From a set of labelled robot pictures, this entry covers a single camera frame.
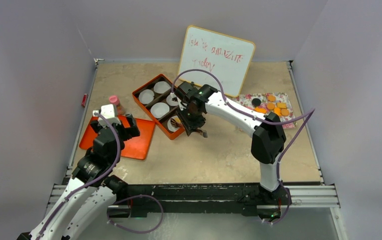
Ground black metal base rail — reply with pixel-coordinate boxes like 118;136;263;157
47;182;340;220

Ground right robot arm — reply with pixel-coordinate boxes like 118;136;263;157
171;82;286;204

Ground orange round cookie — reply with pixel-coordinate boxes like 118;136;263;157
266;102;275;111
267;94;276;103

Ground small red box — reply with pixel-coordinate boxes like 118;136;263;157
81;93;88;108

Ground pink cap sprinkle bottle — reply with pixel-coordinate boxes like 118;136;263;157
109;95;125;116

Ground white paper cup middle-right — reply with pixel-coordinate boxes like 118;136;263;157
166;93;179;107

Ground orange cookie tin box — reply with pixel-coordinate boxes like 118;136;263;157
132;74;185;140

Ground orange square cookie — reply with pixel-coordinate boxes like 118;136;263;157
276;102;287;109

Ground black round cookie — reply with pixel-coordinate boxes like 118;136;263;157
251;97;261;107

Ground floral rectangular tray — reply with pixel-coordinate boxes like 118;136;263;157
232;92;297;129

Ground orange tin lid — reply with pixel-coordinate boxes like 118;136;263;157
79;116;155;161

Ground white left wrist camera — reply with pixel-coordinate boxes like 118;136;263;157
92;104;121;127

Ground white paper cup far-right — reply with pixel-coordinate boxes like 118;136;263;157
153;81;171;94

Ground orange round cookie centre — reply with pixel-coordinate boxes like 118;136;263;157
266;102;275;111

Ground white paper cup middle-left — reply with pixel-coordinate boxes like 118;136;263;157
150;102;170;119

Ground white paper cup far-left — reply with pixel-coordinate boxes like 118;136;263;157
138;89;155;105

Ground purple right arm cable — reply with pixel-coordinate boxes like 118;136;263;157
170;68;316;225

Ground yellow rectangular biscuit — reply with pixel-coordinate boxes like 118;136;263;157
255;107;267;114

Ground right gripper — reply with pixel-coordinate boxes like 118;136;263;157
177;104;207;136

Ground metal tongs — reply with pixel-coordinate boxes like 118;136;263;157
170;118;208;138

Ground white board yellow frame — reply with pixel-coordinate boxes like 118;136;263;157
178;25;256;97

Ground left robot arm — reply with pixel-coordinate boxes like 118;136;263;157
18;112;140;240

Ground orange chip cookie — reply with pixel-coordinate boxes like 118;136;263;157
280;108;290;117

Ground white paper cup near-left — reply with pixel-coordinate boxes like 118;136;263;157
167;115;181;132

